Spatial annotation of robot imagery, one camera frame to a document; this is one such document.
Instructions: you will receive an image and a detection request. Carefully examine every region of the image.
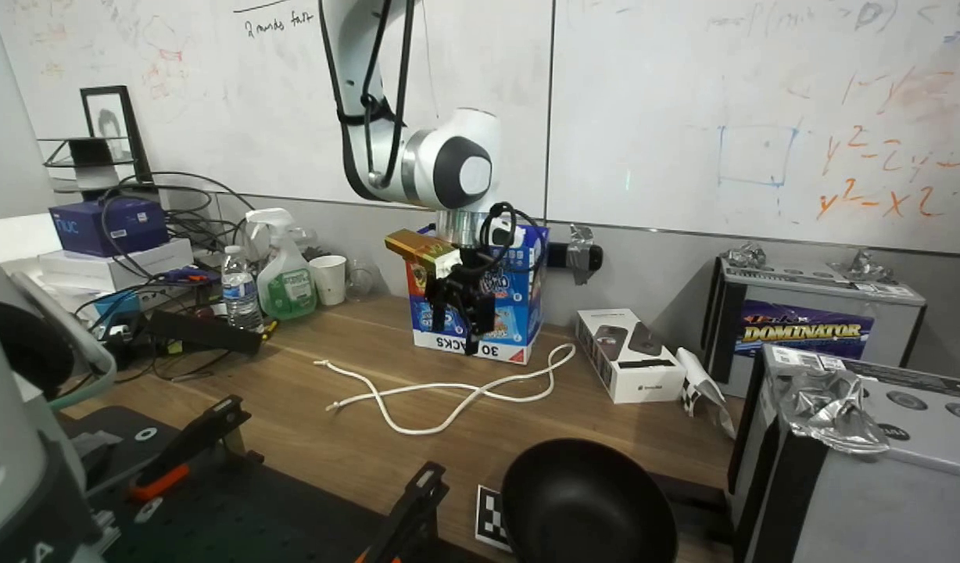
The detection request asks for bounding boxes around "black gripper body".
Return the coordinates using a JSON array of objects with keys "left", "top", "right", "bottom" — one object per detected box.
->
[{"left": 433, "top": 257, "right": 507, "bottom": 316}]

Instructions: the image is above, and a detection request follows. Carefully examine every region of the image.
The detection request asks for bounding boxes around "thin white rope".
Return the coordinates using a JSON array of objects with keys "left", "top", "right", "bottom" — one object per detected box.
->
[{"left": 308, "top": 338, "right": 581, "bottom": 441}]

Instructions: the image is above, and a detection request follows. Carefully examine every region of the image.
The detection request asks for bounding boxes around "blue snack variety box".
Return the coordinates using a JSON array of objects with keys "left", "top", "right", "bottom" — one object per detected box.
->
[{"left": 402, "top": 222, "right": 552, "bottom": 369}]

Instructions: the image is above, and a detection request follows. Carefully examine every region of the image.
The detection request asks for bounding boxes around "grey Dominator battery box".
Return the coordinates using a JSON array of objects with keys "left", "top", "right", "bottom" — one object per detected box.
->
[{"left": 699, "top": 254, "right": 931, "bottom": 399}]

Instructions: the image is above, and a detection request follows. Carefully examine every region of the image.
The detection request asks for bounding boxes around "dark blue cardboard box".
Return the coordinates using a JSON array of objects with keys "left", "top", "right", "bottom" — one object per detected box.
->
[{"left": 47, "top": 195, "right": 171, "bottom": 260}]

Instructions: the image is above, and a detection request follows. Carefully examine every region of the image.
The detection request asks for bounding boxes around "white flat box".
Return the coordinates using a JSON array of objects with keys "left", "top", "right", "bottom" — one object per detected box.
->
[{"left": 14, "top": 234, "right": 198, "bottom": 316}]

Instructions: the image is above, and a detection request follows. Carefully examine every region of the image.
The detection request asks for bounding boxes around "plain grey battery box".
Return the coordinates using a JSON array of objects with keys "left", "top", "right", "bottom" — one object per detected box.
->
[{"left": 724, "top": 342, "right": 960, "bottom": 563}]

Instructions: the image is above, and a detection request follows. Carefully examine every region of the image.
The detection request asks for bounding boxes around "white paper cup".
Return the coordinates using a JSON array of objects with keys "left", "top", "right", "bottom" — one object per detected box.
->
[{"left": 305, "top": 254, "right": 350, "bottom": 309}]

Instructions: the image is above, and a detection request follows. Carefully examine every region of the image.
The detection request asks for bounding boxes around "green spray bottle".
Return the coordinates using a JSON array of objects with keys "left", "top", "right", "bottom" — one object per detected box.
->
[{"left": 239, "top": 208, "right": 323, "bottom": 324}]

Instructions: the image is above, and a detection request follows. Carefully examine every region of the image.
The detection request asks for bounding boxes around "black white fiducial tag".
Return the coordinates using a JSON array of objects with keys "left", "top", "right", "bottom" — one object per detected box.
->
[{"left": 469, "top": 479, "right": 516, "bottom": 555}]

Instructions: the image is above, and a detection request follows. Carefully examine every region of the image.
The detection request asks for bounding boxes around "black bar clamp orange trigger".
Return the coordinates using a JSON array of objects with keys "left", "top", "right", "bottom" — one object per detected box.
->
[
  {"left": 125, "top": 392, "right": 255, "bottom": 505},
  {"left": 350, "top": 459, "right": 454, "bottom": 563}
]

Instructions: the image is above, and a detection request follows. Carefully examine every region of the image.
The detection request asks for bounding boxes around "clear water bottle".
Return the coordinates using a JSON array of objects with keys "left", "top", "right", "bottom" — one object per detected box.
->
[{"left": 219, "top": 243, "right": 261, "bottom": 336}]

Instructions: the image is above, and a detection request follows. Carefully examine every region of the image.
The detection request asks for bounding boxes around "black round bowl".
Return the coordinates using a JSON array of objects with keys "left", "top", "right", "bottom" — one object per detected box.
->
[{"left": 496, "top": 436, "right": 682, "bottom": 563}]

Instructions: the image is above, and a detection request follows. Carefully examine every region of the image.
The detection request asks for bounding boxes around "long crumpled foil piece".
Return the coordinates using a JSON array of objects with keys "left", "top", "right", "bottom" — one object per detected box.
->
[{"left": 673, "top": 343, "right": 740, "bottom": 441}]

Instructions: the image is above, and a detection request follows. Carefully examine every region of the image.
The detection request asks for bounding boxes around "long black tool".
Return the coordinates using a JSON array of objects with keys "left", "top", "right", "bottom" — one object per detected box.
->
[{"left": 131, "top": 307, "right": 269, "bottom": 359}]

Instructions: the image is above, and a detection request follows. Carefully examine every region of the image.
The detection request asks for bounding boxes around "small crumpled foil piece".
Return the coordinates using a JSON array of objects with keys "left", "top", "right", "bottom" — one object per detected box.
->
[{"left": 716, "top": 241, "right": 771, "bottom": 277}]

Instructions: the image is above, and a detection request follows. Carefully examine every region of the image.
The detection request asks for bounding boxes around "black platform board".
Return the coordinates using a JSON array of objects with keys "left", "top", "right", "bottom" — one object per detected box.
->
[{"left": 63, "top": 405, "right": 481, "bottom": 563}]

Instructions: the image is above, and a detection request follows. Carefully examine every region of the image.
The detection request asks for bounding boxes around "white whiteboard panel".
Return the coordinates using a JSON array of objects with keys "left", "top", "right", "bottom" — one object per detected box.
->
[
  {"left": 0, "top": 0, "right": 552, "bottom": 222},
  {"left": 548, "top": 0, "right": 960, "bottom": 260}
]

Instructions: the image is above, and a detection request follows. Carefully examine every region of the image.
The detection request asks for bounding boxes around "large crumpled foil sheet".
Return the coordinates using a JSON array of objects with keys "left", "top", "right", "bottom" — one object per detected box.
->
[{"left": 771, "top": 350, "right": 901, "bottom": 459}]

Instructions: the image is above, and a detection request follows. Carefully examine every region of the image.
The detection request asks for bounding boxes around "wide crumpled foil piece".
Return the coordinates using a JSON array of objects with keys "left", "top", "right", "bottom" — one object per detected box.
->
[{"left": 825, "top": 247, "right": 904, "bottom": 291}]

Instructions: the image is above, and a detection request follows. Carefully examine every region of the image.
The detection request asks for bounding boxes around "grey rounded machine housing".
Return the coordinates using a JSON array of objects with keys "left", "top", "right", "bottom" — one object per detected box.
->
[{"left": 0, "top": 254, "right": 121, "bottom": 563}]

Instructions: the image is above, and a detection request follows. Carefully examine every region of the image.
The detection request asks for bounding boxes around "yellow wrist camera bar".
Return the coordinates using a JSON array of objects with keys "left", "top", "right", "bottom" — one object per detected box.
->
[{"left": 381, "top": 224, "right": 464, "bottom": 282}]

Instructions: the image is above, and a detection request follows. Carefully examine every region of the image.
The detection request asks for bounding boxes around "black wall fixture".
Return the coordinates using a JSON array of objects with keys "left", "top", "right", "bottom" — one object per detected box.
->
[{"left": 548, "top": 237, "right": 605, "bottom": 289}]

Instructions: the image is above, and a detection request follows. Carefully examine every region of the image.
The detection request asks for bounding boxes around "white camera product box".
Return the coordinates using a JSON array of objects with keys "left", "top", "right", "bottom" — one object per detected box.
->
[{"left": 571, "top": 302, "right": 692, "bottom": 410}]

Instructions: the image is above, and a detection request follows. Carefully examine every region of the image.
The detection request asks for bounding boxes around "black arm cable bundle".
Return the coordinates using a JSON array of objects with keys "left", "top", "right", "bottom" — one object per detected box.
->
[{"left": 315, "top": 0, "right": 419, "bottom": 203}]

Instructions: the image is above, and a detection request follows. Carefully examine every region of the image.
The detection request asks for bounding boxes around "black cable tangle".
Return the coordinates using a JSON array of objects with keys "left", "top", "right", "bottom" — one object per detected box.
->
[{"left": 94, "top": 168, "right": 258, "bottom": 285}]

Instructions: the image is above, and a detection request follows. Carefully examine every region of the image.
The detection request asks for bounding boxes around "black picture frame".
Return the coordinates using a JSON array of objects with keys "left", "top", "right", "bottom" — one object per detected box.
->
[{"left": 75, "top": 81, "right": 155, "bottom": 190}]

